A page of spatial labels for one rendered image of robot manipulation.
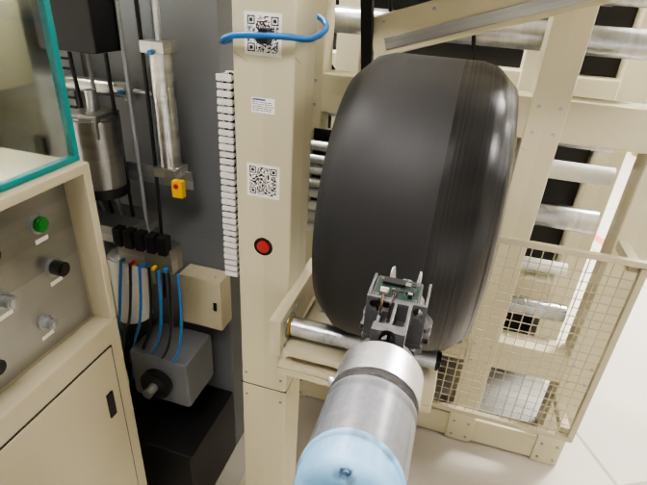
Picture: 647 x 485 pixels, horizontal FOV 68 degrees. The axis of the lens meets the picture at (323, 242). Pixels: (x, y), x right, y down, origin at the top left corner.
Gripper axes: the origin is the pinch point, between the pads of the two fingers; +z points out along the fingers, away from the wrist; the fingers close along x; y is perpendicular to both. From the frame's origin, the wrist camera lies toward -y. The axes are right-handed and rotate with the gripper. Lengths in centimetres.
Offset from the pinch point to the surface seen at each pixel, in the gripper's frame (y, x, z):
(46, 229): -5, 67, 3
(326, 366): -39.3, 15.9, 22.0
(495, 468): -122, -41, 77
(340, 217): 5.1, 12.7, 9.2
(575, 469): -122, -71, 87
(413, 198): 10.0, 1.6, 10.5
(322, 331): -29.8, 17.7, 22.3
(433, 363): -30.7, -7.2, 21.8
